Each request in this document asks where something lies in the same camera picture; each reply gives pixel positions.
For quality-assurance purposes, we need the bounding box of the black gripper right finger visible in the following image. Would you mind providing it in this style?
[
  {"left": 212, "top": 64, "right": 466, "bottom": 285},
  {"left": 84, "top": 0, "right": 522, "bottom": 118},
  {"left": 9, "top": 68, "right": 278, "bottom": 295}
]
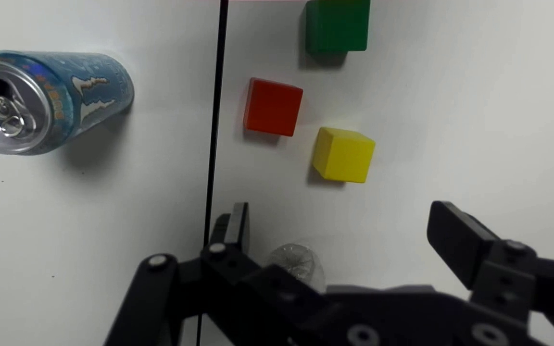
[{"left": 428, "top": 200, "right": 554, "bottom": 346}]

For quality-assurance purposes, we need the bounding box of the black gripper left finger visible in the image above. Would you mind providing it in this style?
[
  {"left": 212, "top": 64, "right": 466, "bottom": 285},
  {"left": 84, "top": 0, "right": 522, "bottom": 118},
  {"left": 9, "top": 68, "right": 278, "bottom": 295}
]
[{"left": 103, "top": 202, "right": 332, "bottom": 346}]

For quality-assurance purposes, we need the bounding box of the red cube block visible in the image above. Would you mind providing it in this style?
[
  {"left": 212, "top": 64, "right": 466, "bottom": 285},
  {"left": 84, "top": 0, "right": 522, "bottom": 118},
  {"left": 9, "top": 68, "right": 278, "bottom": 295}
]
[{"left": 243, "top": 77, "right": 307, "bottom": 139}]

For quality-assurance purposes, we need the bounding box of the green cube block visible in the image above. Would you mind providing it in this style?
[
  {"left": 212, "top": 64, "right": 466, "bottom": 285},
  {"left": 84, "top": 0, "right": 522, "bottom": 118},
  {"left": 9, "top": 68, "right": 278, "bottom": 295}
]
[{"left": 303, "top": 0, "right": 374, "bottom": 56}]

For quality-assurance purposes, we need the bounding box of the blue drink can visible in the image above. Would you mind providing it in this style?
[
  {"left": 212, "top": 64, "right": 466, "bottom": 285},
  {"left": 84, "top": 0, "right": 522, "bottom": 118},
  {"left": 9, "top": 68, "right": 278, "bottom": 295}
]
[{"left": 0, "top": 51, "right": 137, "bottom": 158}]

